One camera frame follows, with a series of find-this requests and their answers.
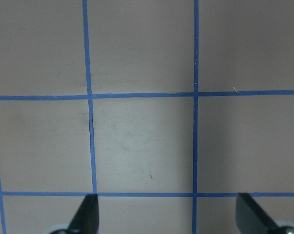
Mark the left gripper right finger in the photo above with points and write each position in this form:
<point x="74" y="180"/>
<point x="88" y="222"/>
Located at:
<point x="251" y="218"/>

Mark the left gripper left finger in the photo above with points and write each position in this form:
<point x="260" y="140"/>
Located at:
<point x="85" y="220"/>

